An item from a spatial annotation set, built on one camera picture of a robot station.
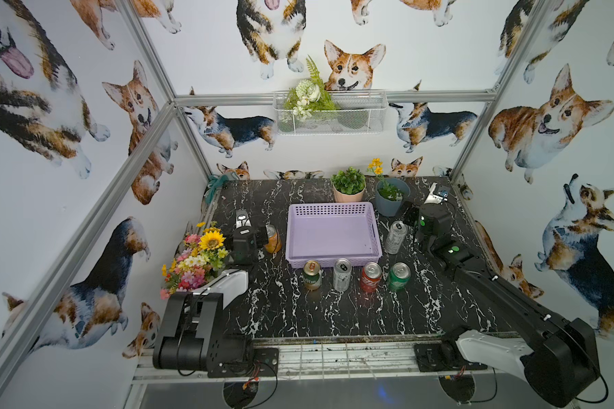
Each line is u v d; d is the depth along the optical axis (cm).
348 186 101
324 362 75
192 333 43
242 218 77
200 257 77
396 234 88
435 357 74
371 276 80
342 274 78
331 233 104
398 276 80
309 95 78
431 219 57
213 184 121
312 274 82
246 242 68
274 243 93
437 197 66
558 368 39
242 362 64
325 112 84
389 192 107
